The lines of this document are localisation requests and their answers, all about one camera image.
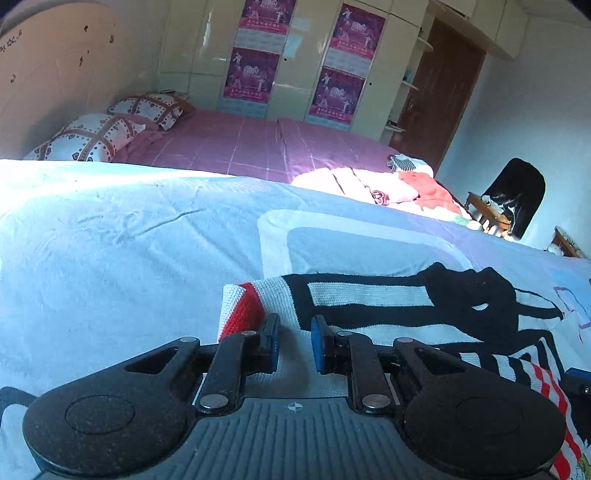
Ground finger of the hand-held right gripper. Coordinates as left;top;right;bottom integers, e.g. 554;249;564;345
564;367;591;398

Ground cream overhead cabinet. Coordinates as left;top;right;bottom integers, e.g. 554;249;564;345
429;0;529;58

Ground cream bed headboard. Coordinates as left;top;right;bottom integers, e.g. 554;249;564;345
0;0;162;160

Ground white green patterned cloth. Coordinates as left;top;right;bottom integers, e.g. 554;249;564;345
387;153;432;176

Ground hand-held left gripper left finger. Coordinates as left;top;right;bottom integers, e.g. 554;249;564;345
124;313;281;416

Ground pink checked bed sheet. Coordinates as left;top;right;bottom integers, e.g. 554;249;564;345
111;110;437;185

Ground light blue patterned blanket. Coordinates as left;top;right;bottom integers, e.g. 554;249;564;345
0;159;591;480

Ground brown wooden door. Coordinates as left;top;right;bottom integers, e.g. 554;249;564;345
392;21;486;160

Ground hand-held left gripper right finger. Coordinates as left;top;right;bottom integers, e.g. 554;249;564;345
311;315;468;415

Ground cream wardrobe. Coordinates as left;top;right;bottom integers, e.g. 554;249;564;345
157;0;435;144

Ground wooden side furniture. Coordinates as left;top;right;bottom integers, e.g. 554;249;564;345
551;226;589;259

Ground pile of clothes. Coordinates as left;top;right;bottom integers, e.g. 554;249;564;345
291;167;419;206

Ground purple wall poster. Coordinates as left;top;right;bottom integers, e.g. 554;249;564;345
308;67;366;123
240;0;296;33
329;4;386;63
223;46;280;102

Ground striped knit sweater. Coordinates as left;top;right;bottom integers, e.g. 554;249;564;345
217;262;591;480

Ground heart print pillow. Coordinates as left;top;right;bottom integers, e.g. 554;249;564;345
23;113;160;162
107;92;197;132

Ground wooden chair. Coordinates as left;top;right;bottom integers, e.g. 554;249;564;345
465;191;513;238

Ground red cloth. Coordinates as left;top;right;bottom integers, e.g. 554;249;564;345
397;171;462;215

